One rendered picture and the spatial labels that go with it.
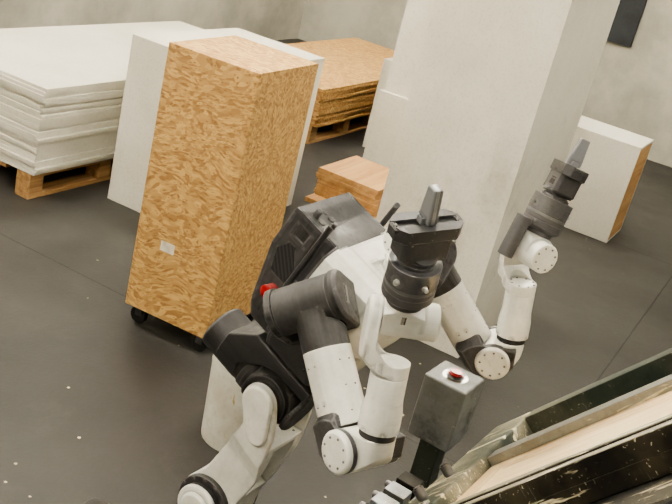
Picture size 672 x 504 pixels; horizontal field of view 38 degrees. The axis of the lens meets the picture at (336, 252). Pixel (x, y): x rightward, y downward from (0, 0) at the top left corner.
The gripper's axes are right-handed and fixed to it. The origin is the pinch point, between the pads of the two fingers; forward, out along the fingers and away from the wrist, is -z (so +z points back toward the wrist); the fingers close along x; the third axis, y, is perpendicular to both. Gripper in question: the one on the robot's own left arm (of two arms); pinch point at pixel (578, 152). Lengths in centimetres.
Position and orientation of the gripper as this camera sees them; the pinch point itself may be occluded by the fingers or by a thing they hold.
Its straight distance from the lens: 214.0
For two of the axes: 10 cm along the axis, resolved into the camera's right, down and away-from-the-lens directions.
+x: 0.6, 2.2, -9.7
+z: -4.3, 8.9, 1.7
